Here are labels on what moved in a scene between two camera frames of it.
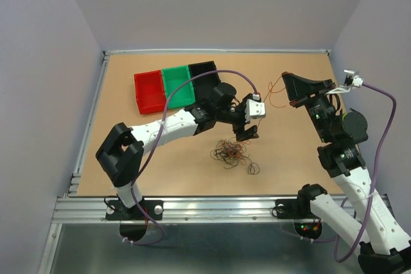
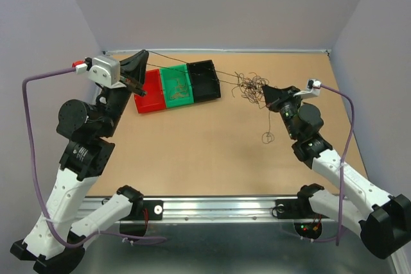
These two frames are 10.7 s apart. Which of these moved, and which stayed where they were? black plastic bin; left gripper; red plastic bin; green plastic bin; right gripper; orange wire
Moved: right gripper; orange wire; left gripper
Stayed: red plastic bin; black plastic bin; green plastic bin
